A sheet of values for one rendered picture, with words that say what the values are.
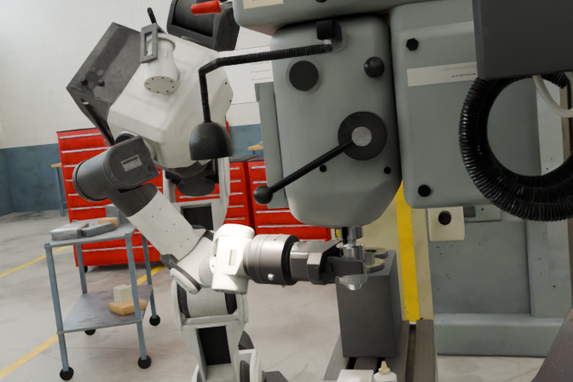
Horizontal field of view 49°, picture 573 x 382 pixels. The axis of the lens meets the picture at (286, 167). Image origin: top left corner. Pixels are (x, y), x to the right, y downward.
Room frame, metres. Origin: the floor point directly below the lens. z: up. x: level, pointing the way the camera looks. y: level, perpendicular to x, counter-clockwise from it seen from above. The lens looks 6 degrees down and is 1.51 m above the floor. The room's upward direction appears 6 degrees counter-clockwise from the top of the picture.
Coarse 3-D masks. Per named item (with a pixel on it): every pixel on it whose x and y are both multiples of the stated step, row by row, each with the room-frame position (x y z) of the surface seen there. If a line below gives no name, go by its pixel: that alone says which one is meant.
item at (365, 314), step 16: (384, 256) 1.46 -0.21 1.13; (368, 272) 1.35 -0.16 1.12; (384, 272) 1.34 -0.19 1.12; (336, 288) 1.35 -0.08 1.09; (368, 288) 1.33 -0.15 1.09; (384, 288) 1.32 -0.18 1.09; (352, 304) 1.34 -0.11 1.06; (368, 304) 1.33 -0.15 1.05; (384, 304) 1.32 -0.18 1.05; (400, 304) 1.52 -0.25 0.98; (352, 320) 1.34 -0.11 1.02; (368, 320) 1.33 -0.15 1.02; (384, 320) 1.33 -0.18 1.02; (400, 320) 1.48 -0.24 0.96; (352, 336) 1.34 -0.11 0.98; (368, 336) 1.33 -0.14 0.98; (384, 336) 1.33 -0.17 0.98; (352, 352) 1.34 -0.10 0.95; (368, 352) 1.34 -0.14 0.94; (384, 352) 1.33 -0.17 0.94
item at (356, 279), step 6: (354, 252) 1.00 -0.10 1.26; (360, 252) 1.00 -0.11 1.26; (354, 258) 1.00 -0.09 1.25; (360, 258) 1.00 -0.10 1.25; (366, 270) 1.02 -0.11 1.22; (342, 276) 1.01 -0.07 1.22; (348, 276) 1.00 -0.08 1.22; (354, 276) 1.00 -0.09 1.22; (360, 276) 1.00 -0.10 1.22; (366, 276) 1.01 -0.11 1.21; (342, 282) 1.01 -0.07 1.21; (348, 282) 1.00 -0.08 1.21; (354, 282) 1.00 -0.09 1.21; (360, 282) 1.00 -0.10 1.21
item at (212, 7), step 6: (216, 0) 1.16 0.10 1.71; (192, 6) 1.17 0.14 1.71; (198, 6) 1.17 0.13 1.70; (204, 6) 1.16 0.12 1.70; (210, 6) 1.16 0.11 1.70; (216, 6) 1.16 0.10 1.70; (222, 6) 1.16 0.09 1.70; (228, 6) 1.16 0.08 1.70; (192, 12) 1.18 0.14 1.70; (198, 12) 1.17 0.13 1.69; (204, 12) 1.17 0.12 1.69; (210, 12) 1.17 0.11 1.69; (216, 12) 1.17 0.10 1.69
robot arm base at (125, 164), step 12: (120, 144) 1.28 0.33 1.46; (132, 144) 1.30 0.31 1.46; (144, 144) 1.32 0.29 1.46; (108, 156) 1.25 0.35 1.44; (120, 156) 1.27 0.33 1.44; (132, 156) 1.29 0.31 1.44; (144, 156) 1.31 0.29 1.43; (108, 168) 1.24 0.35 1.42; (120, 168) 1.26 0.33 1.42; (132, 168) 1.28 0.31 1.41; (144, 168) 1.30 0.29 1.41; (156, 168) 1.33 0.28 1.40; (72, 180) 1.33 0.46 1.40; (108, 180) 1.25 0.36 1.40; (120, 180) 1.25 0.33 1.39; (132, 180) 1.27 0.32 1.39; (144, 180) 1.29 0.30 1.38
